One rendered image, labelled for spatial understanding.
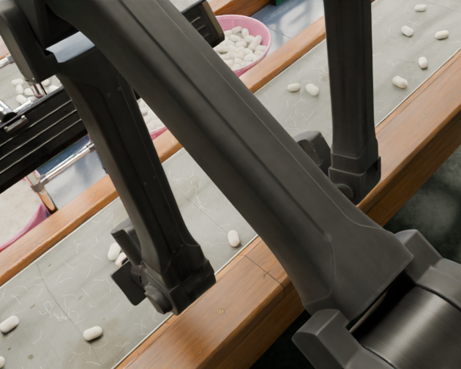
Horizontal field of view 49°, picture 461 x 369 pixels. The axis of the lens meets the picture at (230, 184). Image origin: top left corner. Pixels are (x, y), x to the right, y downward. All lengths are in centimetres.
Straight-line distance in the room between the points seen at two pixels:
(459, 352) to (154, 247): 37
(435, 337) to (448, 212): 169
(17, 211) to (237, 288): 54
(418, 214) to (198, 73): 169
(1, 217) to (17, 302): 24
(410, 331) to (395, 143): 82
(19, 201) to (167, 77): 94
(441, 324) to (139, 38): 25
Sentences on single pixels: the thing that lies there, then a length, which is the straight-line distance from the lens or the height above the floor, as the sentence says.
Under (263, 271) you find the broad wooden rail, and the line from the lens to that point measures 92.
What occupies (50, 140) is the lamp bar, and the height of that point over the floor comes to 107.
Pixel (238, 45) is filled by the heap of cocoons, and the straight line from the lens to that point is 145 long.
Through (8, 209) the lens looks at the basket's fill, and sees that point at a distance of 122.
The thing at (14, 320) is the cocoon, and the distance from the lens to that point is 102.
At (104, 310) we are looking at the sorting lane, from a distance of 98.
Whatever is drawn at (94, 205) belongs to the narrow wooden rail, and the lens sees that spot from 110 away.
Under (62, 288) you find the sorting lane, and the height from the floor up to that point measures 74.
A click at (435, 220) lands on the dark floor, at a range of 197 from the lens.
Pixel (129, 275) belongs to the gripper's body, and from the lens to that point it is 82.
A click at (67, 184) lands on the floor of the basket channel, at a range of 129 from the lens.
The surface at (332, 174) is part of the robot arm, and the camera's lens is 81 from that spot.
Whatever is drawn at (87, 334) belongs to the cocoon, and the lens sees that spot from 95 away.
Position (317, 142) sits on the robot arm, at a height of 96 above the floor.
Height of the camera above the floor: 156
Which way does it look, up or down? 50 degrees down
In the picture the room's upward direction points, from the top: 11 degrees counter-clockwise
